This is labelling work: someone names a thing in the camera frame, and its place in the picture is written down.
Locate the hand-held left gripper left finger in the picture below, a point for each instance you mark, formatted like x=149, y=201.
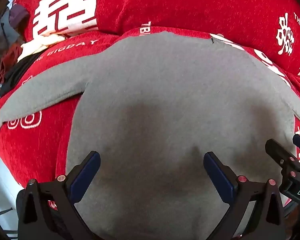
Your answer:
x=86, y=177

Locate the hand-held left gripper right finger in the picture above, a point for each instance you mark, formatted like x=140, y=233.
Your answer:
x=218, y=177

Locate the grey long-sleeved garment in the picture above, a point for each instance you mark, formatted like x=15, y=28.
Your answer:
x=152, y=92

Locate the white sheet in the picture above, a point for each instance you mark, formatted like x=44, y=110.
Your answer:
x=0, y=180

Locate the black cloth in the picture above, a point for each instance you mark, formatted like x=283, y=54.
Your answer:
x=16, y=72

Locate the cream cloth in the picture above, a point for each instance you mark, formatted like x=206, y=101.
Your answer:
x=40, y=43

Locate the dark red cloth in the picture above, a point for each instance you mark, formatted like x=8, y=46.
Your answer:
x=7, y=56

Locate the red printed blanket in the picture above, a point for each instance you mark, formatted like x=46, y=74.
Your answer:
x=190, y=5

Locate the purple grey cloth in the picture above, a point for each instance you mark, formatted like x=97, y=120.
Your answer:
x=20, y=15

